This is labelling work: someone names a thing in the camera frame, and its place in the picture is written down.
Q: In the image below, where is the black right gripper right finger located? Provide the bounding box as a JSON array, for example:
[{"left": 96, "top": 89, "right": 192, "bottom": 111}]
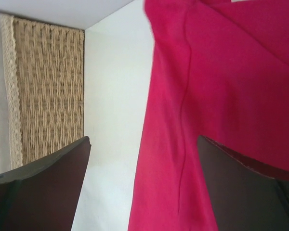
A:
[{"left": 197, "top": 136, "right": 289, "bottom": 231}]

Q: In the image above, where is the magenta pink t shirt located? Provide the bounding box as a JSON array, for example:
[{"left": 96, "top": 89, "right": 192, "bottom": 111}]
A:
[{"left": 128, "top": 0, "right": 289, "bottom": 231}]

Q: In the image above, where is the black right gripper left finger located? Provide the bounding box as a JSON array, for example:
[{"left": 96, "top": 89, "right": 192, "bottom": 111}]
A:
[{"left": 0, "top": 136, "right": 91, "bottom": 231}]

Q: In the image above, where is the wicker basket with liner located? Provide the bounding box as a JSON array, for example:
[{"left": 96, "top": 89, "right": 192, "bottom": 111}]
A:
[{"left": 0, "top": 13, "right": 85, "bottom": 173}]

